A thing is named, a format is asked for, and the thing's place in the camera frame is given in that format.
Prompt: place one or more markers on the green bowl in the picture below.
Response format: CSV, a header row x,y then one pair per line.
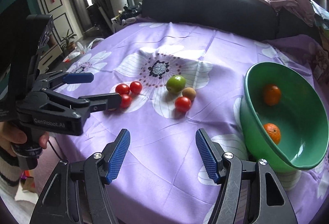
x,y
300,116

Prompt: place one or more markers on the green fruit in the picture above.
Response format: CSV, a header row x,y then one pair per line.
x,y
175,84

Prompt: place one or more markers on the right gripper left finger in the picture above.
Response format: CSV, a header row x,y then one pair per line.
x,y
59,200

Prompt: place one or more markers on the white plastic bag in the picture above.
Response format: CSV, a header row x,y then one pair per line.
x,y
83,47

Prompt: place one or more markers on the cherry tomato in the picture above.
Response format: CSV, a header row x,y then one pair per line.
x,y
183,104
126,101
136,87
122,89

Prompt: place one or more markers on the pink clothes pile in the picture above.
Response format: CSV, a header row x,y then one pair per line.
x,y
301,8

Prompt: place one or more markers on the white cabinet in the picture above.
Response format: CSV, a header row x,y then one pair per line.
x,y
48,58

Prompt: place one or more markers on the orange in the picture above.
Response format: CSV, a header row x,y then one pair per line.
x,y
271,94
273,131

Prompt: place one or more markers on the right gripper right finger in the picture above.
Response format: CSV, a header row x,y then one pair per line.
x,y
267,201

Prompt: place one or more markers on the left hand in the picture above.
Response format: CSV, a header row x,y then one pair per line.
x,y
10,134

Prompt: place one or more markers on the brown longan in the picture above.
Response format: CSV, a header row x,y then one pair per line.
x,y
189,93

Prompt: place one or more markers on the potted plant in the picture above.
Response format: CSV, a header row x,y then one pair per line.
x,y
67,40

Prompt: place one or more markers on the purple floral tablecloth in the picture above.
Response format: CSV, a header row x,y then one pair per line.
x,y
162,179

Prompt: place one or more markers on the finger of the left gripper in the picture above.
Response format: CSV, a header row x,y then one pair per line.
x,y
53,80
82,107

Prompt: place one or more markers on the dark sofa back cushion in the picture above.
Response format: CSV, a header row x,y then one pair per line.
x,y
248,18

